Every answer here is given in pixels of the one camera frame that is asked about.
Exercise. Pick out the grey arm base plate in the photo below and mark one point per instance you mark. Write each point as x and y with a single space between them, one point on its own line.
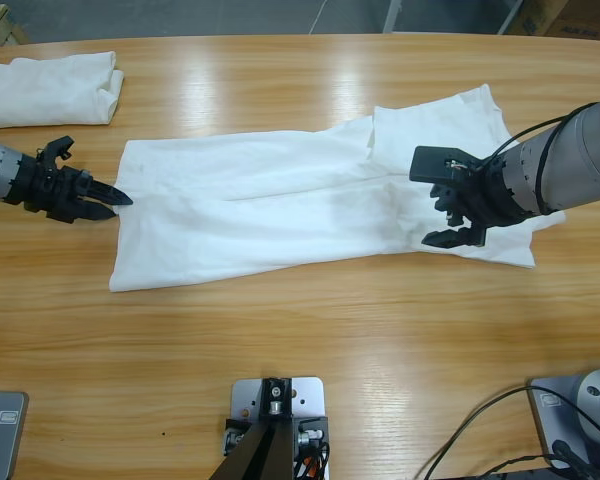
5 445
547 425

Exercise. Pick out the cardboard box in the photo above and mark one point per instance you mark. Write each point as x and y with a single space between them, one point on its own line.
580 15

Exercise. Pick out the dark camera post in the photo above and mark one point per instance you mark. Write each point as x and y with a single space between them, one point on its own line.
265 450

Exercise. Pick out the white T-shirt with black print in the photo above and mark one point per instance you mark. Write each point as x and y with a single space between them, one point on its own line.
280 225

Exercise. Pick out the white mounting block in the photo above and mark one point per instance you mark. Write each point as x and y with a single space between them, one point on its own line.
311 395

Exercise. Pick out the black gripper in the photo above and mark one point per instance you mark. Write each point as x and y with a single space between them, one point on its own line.
50 190
495 200

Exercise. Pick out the white metal leg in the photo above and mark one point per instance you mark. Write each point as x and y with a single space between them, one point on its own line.
510 15
393 15

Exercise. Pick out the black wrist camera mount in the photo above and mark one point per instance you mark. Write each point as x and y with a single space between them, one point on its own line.
57 147

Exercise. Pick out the wooden pallet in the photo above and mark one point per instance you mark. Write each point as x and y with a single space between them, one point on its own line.
0 25

